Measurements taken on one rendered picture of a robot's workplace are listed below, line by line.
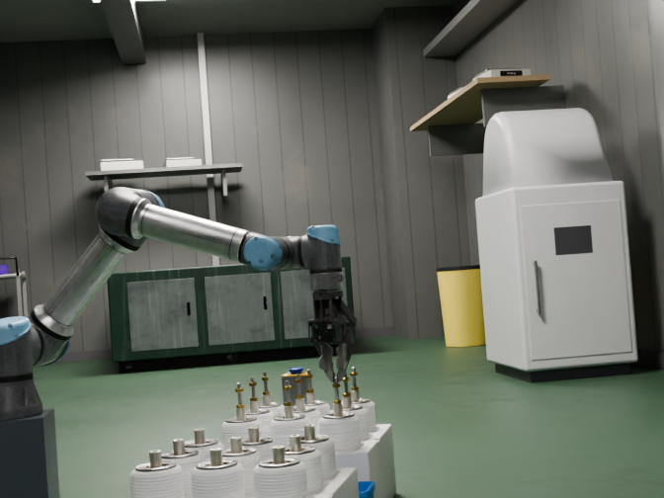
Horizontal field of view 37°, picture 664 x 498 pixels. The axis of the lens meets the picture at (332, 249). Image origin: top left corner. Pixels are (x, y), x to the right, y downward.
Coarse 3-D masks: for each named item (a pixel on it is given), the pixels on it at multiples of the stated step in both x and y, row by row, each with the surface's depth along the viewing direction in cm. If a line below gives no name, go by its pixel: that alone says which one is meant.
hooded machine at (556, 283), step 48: (528, 144) 487; (576, 144) 489; (528, 192) 473; (576, 192) 476; (624, 192) 480; (480, 240) 528; (528, 240) 472; (576, 240) 475; (624, 240) 478; (528, 288) 471; (576, 288) 474; (624, 288) 477; (528, 336) 471; (576, 336) 473; (624, 336) 476
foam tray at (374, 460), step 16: (384, 432) 251; (368, 448) 229; (384, 448) 249; (336, 464) 226; (352, 464) 225; (368, 464) 225; (384, 464) 247; (368, 480) 225; (384, 480) 245; (384, 496) 243
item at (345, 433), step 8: (320, 424) 232; (328, 424) 230; (336, 424) 229; (344, 424) 229; (352, 424) 230; (320, 432) 232; (328, 432) 230; (336, 432) 229; (344, 432) 229; (352, 432) 230; (336, 440) 229; (344, 440) 229; (352, 440) 230; (360, 440) 233; (336, 448) 229; (344, 448) 229; (352, 448) 230; (360, 448) 232
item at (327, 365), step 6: (324, 348) 234; (330, 348) 234; (324, 354) 234; (330, 354) 234; (324, 360) 233; (330, 360) 235; (324, 366) 233; (330, 366) 234; (330, 372) 234; (330, 378) 234
